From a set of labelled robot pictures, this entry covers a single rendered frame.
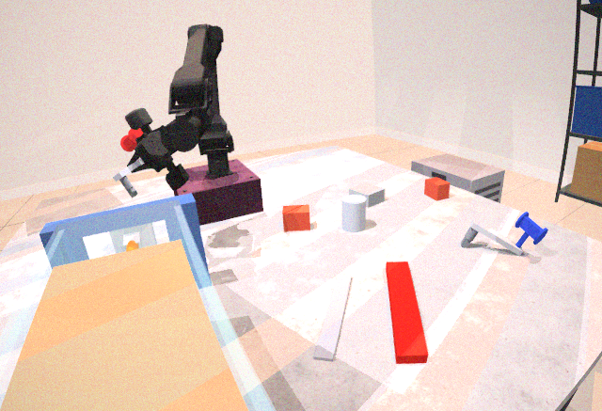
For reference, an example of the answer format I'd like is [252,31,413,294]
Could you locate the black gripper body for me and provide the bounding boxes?
[125,107,189,192]

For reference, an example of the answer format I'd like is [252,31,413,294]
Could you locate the white flat bar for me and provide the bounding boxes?
[314,275,352,362]

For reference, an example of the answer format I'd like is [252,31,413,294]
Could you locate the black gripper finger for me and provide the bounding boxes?
[132,164,162,173]
[127,137,140,166]

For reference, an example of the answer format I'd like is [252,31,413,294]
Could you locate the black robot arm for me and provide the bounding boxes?
[135,24,234,179]

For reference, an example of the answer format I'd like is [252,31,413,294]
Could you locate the grey cylinder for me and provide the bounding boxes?
[341,195,366,232]

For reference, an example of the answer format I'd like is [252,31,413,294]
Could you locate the red flat bar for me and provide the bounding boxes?
[386,261,428,364]

